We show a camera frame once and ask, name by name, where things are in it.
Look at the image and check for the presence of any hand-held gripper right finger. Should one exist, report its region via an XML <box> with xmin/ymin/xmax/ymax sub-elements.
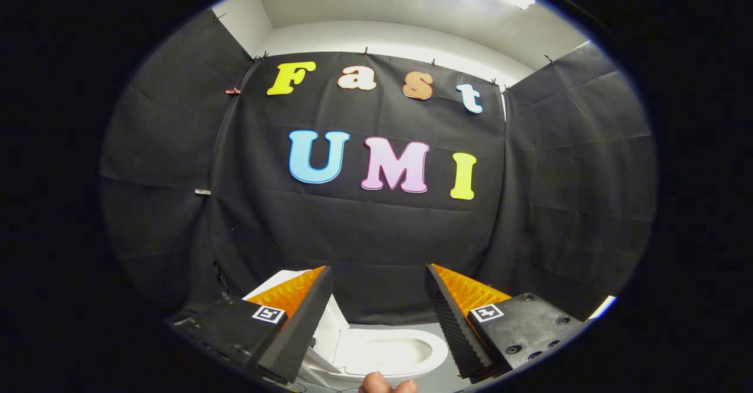
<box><xmin>425</xmin><ymin>263</ymin><xmax>590</xmax><ymax>382</ymax></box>

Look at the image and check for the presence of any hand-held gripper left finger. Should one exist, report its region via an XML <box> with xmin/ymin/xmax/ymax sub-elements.
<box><xmin>168</xmin><ymin>265</ymin><xmax>335</xmax><ymax>385</ymax></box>

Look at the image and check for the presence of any black backdrop cloth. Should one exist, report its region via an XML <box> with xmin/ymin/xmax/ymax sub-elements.
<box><xmin>99</xmin><ymin>8</ymin><xmax>657</xmax><ymax>327</ymax></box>

